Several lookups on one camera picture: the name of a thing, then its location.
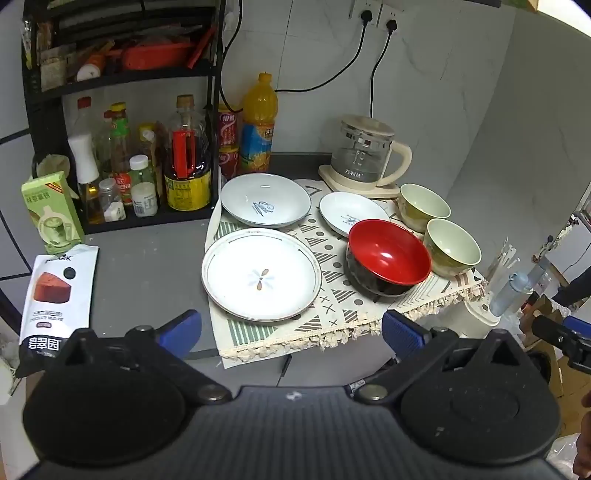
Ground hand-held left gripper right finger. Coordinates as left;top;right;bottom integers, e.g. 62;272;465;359
352;309;533;404

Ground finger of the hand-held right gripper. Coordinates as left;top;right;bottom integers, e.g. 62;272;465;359
531;315;591;374

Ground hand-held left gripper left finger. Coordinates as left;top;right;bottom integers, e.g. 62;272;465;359
58;309;233;407

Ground large white flower print plate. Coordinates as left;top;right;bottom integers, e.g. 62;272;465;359
202;227;322;322

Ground red and black bowl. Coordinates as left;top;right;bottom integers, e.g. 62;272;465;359
346;219;432;296

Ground pale green bowl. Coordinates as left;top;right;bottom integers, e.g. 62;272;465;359
398;183;452;233
423;218;482;278

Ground small white blue print plate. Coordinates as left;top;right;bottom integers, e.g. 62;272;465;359
318;191;392;238

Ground white plate with blue print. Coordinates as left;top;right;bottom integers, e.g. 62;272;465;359
220;173;312;228

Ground person's right hand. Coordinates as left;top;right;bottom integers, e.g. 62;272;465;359
573;406;591;476

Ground cardboard box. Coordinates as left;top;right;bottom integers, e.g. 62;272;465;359
519;295;591;400

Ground pale blue tube bottle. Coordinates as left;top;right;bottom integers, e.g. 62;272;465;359
489;256;553;318

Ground patterned fringed table mat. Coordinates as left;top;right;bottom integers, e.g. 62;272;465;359
205;178;488;368

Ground bundle of wrapped chopsticks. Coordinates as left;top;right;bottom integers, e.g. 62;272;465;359
485;237;521;283

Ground white snack pouch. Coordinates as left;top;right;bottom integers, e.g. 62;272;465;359
18;244;100;378

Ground clear plastic bag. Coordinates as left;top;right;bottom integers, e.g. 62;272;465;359
546;434;583;480

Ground white plastic jar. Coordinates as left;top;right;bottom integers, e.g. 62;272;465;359
131;182;158;217

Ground soy sauce bottle yellow label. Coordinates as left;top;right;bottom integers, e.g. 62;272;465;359
164;95;212;210

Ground cream kettle base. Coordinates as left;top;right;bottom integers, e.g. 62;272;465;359
318;164;402;199

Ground green drink mix carton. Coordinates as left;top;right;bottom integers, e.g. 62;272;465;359
21;171;86;254

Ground oil bottle with white top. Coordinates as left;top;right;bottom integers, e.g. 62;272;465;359
68;134;106;225

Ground bottle with yellow cap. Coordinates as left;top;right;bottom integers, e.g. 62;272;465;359
139;122;162;160

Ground sauce bottle with green label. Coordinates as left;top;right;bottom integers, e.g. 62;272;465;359
108;102;136;204

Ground beige paper cup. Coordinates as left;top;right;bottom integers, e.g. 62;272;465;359
32;154;71;182

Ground orange juice bottle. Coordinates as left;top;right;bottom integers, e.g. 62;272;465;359
239;72;278;175

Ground clear bottle with red cap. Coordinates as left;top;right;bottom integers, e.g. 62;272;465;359
74;97;100;137

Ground black metal shelf rack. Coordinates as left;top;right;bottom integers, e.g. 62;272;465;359
21;0;227;233

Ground red plastic basket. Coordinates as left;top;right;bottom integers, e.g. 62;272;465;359
121;39;193;71

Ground orange and white round item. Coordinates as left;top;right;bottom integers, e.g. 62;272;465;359
76;53;109;82

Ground red chopstick packet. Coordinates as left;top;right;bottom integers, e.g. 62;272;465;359
186;27;218;70

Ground stacked seasoning packets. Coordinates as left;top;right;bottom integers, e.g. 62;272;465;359
23;18;58;90

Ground glass kettle with cream handle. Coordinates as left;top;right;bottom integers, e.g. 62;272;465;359
330;114;413;188

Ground black kettle power cable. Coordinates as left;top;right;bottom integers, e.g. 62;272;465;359
368;30;394;120

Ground black cable along rack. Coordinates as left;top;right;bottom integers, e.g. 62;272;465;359
219;0;245;113

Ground white wall socket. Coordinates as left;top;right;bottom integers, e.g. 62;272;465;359
379;4;405;29
348;0;382;24

